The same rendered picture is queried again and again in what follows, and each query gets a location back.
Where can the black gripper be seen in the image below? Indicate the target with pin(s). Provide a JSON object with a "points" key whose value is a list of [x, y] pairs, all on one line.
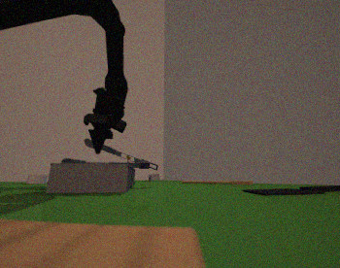
{"points": [[100, 123]]}

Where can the wooden board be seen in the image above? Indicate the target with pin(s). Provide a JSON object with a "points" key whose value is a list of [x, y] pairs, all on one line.
{"points": [[43, 244]]}

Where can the black spatula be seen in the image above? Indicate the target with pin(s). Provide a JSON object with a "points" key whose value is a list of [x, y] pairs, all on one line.
{"points": [[292, 191]]}

